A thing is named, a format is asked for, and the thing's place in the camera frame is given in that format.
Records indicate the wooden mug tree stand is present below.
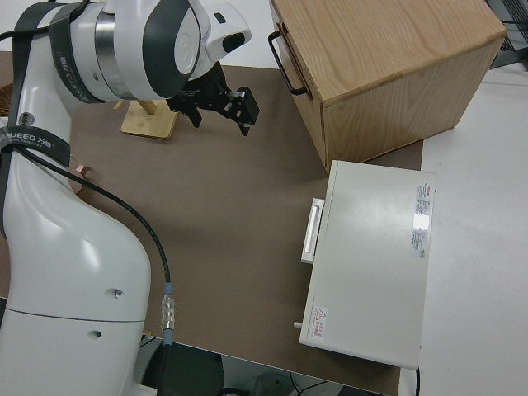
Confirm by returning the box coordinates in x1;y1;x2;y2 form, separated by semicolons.
113;97;180;140

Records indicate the black cabinet handle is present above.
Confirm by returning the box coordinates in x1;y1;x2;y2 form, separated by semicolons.
267;31;309;96

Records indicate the cream toaster oven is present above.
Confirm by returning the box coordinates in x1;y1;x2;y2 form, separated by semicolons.
295;159;437;370

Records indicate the brown table mat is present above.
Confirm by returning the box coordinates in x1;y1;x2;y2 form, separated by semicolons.
0;51;426;391

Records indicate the wooden cabinet box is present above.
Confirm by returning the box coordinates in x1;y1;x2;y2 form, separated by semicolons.
267;0;507;166

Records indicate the pink mug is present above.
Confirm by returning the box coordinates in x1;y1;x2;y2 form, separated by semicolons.
68;155;92;203

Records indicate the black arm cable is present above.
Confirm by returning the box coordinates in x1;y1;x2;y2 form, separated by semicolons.
10;144;177;396

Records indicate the round brown wicker basket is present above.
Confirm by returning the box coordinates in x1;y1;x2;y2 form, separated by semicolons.
0;83;15;118

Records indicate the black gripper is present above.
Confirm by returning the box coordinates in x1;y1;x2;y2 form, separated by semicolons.
167;65;260;137

